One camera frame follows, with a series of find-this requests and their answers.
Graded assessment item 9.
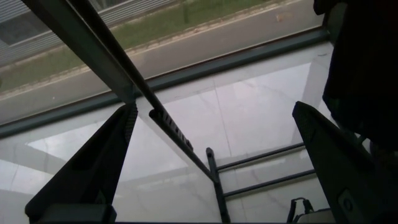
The black clothes rack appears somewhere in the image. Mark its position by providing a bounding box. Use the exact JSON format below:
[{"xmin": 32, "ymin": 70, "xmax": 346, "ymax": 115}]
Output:
[{"xmin": 67, "ymin": 0, "xmax": 317, "ymax": 223}]

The black cable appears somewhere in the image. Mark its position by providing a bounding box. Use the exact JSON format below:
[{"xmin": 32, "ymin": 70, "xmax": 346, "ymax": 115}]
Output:
[{"xmin": 285, "ymin": 197, "xmax": 315, "ymax": 222}]

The black garment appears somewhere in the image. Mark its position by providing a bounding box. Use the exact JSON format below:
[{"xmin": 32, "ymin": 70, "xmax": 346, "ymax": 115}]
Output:
[{"xmin": 313, "ymin": 0, "xmax": 398, "ymax": 153}]

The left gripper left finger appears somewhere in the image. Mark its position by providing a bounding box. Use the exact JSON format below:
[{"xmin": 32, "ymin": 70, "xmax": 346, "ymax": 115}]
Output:
[{"xmin": 24, "ymin": 103, "xmax": 139, "ymax": 223}]

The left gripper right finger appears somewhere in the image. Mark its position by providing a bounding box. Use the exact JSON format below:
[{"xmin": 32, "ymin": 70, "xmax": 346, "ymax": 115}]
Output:
[{"xmin": 292, "ymin": 101, "xmax": 398, "ymax": 223}]

